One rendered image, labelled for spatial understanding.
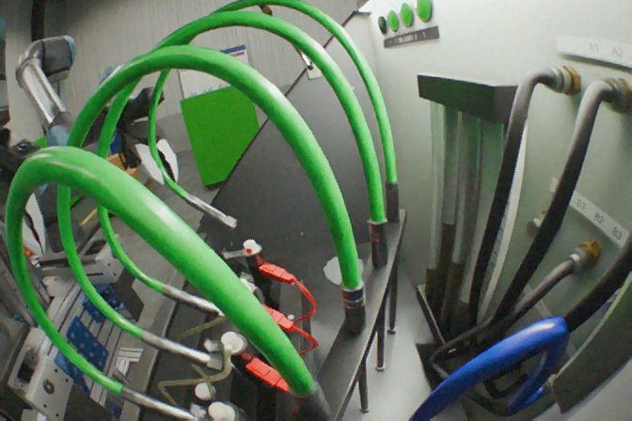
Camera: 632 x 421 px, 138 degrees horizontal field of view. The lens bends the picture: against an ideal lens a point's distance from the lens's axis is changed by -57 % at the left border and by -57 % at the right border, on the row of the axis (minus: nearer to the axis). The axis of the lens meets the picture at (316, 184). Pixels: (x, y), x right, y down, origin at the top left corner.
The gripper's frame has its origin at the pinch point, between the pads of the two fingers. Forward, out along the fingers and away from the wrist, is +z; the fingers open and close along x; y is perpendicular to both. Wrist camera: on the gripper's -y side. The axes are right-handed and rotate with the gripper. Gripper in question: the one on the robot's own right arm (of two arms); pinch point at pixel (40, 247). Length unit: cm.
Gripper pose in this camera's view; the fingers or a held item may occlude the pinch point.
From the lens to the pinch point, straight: 45.4
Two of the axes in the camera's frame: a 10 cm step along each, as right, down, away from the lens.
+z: 1.6, 9.0, 4.1
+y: -9.8, 1.7, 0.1
